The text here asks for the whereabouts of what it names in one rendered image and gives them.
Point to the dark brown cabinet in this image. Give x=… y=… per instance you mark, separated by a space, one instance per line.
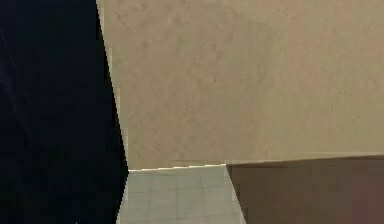
x=310 y=193

